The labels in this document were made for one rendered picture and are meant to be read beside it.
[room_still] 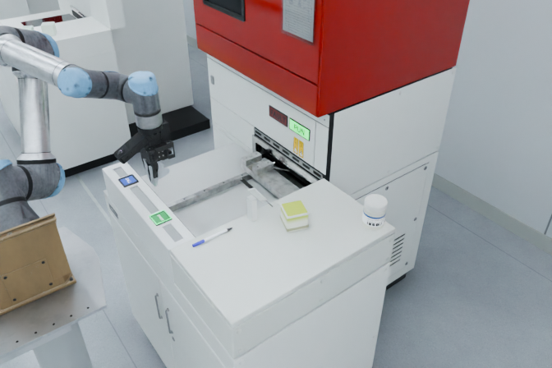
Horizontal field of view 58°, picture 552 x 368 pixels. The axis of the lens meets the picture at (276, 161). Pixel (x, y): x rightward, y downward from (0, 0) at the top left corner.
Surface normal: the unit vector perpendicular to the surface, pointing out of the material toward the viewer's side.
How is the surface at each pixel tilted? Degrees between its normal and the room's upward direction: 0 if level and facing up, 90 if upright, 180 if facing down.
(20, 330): 0
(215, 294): 0
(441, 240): 0
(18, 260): 90
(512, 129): 90
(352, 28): 90
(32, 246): 90
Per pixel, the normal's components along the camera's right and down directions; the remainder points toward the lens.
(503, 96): -0.80, 0.33
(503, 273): 0.00, -0.83
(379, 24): 0.60, 0.44
